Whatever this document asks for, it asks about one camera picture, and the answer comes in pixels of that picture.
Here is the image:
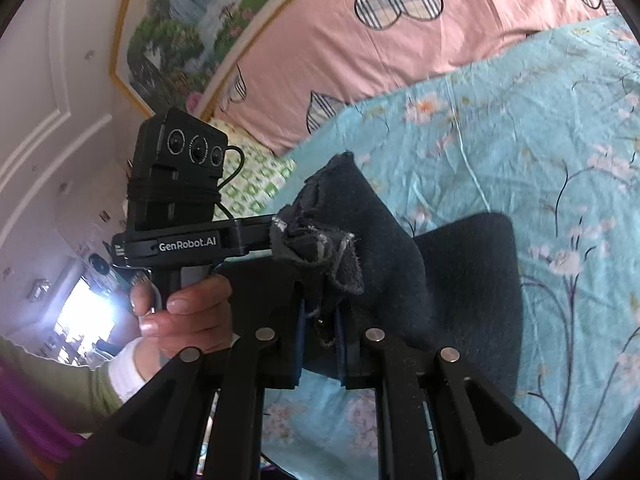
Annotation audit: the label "black pants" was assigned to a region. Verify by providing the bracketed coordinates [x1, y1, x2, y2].
[219, 153, 523, 396]

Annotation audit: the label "person's left forearm sleeve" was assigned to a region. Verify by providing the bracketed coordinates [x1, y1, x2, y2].
[0, 334, 151, 434]

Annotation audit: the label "person's left hand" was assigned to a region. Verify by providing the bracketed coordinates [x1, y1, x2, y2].
[131, 275, 233, 365]

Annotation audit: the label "yellow green patterned pillow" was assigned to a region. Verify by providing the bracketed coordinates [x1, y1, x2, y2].
[209, 119, 296, 218]

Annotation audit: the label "gold framed landscape painting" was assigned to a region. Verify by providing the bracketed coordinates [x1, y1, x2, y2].
[110, 0, 293, 117]

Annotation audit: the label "light blue floral bedsheet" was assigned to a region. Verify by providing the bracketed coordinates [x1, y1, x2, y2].
[268, 14, 639, 478]

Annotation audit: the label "pink quilt with plaid hearts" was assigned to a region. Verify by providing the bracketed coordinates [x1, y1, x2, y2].
[206, 0, 616, 154]

